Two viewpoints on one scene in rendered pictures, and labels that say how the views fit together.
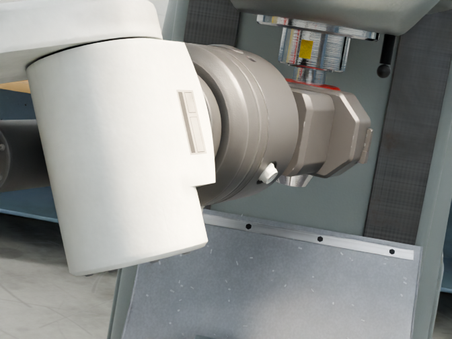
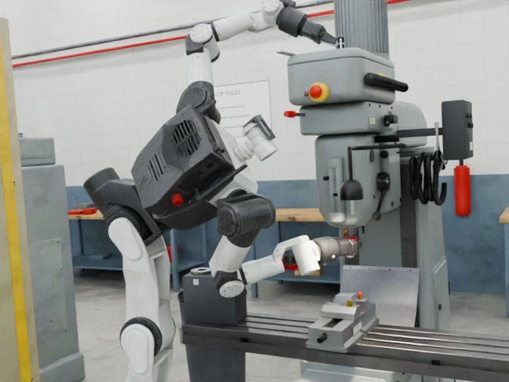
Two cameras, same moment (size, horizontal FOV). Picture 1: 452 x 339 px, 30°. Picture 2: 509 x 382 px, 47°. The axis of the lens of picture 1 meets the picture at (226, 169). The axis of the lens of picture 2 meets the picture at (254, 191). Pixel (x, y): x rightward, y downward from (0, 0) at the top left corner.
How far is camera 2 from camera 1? 1.52 m
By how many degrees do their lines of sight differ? 23
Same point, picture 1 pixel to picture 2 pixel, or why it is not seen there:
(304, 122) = (341, 246)
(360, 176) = (398, 250)
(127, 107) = (304, 252)
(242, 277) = (369, 283)
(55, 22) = (293, 242)
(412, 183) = (412, 250)
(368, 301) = (404, 285)
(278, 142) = (333, 252)
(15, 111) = (326, 230)
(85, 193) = (300, 264)
